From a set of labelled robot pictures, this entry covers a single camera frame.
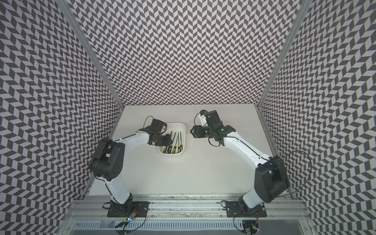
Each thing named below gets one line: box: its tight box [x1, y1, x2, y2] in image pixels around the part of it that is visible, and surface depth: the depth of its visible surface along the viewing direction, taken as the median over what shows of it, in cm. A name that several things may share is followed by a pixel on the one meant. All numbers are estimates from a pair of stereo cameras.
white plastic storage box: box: [158, 122, 187, 155], surface depth 98 cm
